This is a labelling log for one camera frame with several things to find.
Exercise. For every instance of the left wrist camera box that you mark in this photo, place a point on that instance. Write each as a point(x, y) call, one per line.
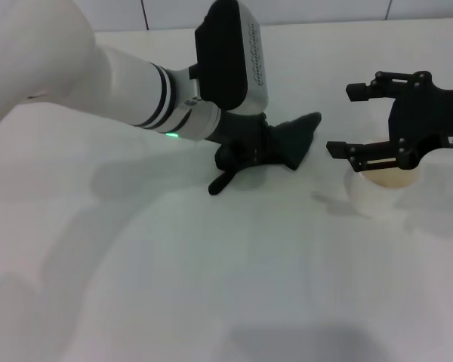
point(222, 56)

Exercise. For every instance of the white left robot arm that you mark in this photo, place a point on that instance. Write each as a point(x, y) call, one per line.
point(79, 68)

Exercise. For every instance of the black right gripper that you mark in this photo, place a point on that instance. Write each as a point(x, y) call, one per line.
point(430, 117)

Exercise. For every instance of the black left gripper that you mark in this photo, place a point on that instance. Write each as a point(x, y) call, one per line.
point(241, 130)

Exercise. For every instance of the dark rag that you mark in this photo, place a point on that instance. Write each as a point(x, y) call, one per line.
point(298, 139)

